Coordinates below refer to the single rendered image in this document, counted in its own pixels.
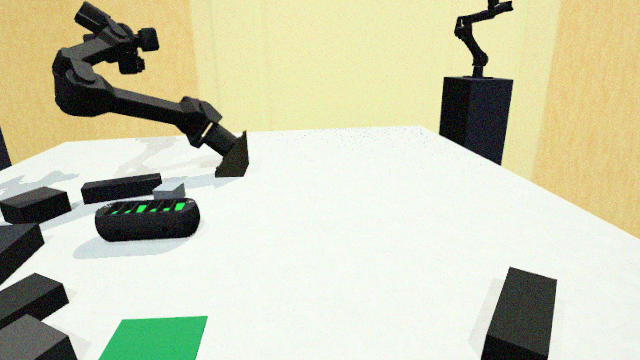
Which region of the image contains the green flat square plate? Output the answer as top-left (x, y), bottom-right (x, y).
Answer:
top-left (98, 316), bottom-right (208, 360)

